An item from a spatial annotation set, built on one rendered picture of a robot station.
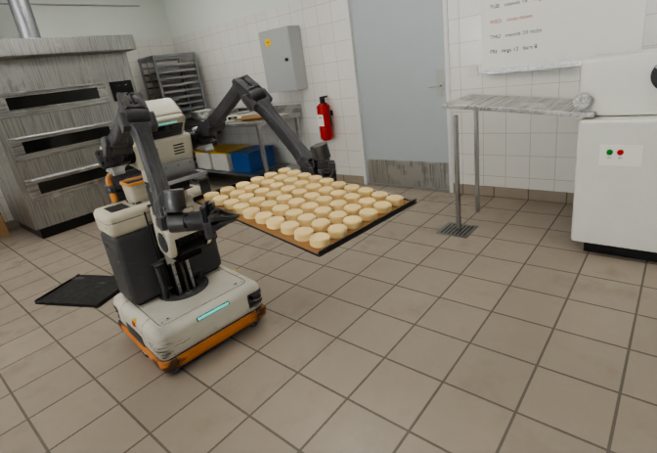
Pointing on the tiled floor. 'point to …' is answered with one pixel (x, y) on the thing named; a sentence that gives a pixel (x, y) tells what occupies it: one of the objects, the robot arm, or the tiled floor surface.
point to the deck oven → (58, 125)
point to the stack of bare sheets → (82, 292)
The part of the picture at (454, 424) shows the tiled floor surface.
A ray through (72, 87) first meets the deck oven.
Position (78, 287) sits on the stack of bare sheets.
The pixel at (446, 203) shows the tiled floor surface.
